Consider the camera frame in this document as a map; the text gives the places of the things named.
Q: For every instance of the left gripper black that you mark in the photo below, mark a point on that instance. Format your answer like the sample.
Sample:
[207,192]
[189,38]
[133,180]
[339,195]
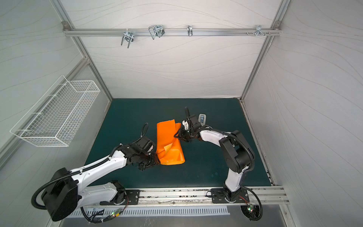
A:
[148,160]

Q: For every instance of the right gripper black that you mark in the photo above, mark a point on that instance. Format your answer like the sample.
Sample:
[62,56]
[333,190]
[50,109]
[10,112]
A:
[184,133]

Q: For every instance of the orange wrapping paper sheet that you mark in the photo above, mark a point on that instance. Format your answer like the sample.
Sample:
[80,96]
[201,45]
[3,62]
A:
[169,150]

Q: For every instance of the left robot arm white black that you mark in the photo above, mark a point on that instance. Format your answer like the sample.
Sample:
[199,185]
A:
[69,190]

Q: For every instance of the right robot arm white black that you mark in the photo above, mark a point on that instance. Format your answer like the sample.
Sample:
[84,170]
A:
[236,152]

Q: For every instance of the green table mat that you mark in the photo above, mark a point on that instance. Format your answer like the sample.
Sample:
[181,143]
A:
[204,164]

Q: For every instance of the white vent strip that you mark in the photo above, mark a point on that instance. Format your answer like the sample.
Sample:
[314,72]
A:
[186,211]

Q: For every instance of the metal u-bolt clamp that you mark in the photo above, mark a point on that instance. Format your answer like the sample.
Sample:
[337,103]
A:
[156,31]
[128,38]

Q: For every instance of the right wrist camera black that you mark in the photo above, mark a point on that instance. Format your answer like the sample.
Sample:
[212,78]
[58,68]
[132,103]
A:
[191,123]

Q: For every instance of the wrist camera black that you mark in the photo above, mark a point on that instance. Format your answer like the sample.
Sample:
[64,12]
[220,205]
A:
[144,144]
[191,123]

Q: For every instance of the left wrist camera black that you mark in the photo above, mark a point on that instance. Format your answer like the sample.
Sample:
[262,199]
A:
[144,144]

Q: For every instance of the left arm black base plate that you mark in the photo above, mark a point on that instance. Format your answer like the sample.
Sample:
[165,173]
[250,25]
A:
[130,197]

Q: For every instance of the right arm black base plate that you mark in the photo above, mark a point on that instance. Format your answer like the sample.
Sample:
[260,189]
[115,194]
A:
[220,195]

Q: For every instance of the white wire basket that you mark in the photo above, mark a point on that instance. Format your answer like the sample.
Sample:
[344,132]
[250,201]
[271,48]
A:
[56,117]

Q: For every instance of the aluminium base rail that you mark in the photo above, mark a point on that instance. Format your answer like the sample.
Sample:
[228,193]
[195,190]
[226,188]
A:
[272,195]

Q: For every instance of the aluminium cross rail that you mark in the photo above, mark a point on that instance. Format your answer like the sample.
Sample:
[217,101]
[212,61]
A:
[169,32]

